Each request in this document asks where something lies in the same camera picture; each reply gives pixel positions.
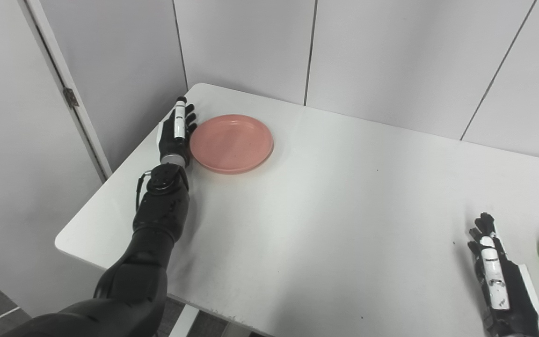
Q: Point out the white table leg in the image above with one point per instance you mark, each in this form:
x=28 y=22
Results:
x=184 y=323

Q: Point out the metal door hinge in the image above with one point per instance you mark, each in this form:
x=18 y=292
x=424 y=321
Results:
x=70 y=97

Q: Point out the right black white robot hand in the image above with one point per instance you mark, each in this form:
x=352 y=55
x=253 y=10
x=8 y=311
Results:
x=508 y=295

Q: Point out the pink round plate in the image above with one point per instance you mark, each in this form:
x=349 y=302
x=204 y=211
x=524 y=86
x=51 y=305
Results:
x=231 y=142

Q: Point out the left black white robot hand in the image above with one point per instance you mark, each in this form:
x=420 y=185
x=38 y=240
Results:
x=171 y=138

